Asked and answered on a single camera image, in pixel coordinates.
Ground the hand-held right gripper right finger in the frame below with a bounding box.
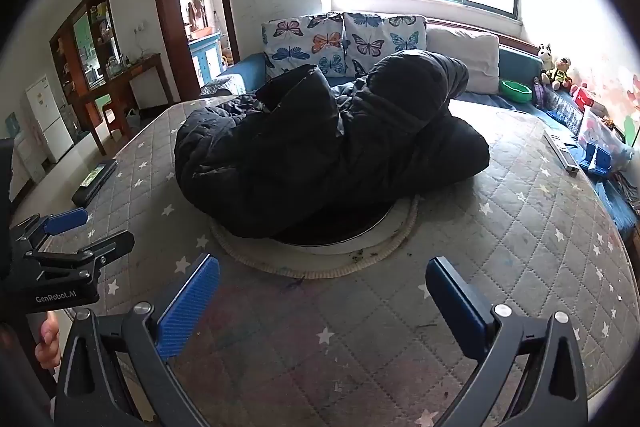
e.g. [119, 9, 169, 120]
[425, 256, 590, 427]

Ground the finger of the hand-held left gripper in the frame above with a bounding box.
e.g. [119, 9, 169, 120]
[27, 229, 136, 280]
[10, 207, 90, 254]

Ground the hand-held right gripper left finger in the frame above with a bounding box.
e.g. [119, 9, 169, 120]
[52, 253, 221, 427]

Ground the black puffer jacket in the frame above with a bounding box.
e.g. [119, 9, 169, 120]
[174, 49, 491, 239]

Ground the person's left hand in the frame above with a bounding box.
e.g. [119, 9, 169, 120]
[34, 310, 62, 371]

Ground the flat black case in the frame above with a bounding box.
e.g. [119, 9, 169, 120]
[71, 159, 119, 208]

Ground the white refrigerator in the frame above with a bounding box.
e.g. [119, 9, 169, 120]
[26, 74, 76, 164]

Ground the small wooden stool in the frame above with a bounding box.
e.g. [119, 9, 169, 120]
[102, 101, 129, 140]

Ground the dark wooden display cabinet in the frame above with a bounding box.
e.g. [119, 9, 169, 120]
[49, 0, 127, 158]

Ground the dark wooden side desk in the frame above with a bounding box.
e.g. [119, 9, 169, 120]
[102, 53, 174, 118]

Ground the silver metal ruler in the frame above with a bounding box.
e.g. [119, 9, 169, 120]
[543, 130, 580, 173]

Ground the grey checked cloth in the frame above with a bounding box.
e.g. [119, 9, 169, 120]
[200, 77, 246, 97]

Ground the blue and white cabinet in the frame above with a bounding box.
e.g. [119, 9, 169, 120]
[189, 32, 224, 86]

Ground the green bowl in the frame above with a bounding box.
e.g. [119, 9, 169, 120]
[500, 79, 534, 103]

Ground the blue patterned box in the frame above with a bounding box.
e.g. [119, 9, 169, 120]
[546, 89, 584, 128]

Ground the pink printed plastic bag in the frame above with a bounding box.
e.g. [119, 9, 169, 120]
[577, 107, 636, 168]

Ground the red box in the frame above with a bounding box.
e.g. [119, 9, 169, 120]
[572, 87, 597, 110]

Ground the plain white pillow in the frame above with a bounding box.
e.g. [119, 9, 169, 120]
[425, 24, 501, 96]

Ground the brown bear plush toy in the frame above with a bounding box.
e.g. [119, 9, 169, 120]
[542, 56, 574, 90]

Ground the husky plush toy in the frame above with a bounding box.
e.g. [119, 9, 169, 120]
[537, 42, 556, 72]

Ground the butterfly print pillow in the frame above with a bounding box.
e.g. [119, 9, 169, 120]
[342, 12, 429, 75]
[261, 13, 348, 78]

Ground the round white rope-edged mat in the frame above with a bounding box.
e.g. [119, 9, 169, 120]
[210, 194, 420, 280]

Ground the dark wooden door frame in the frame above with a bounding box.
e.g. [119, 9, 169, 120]
[148, 0, 241, 104]

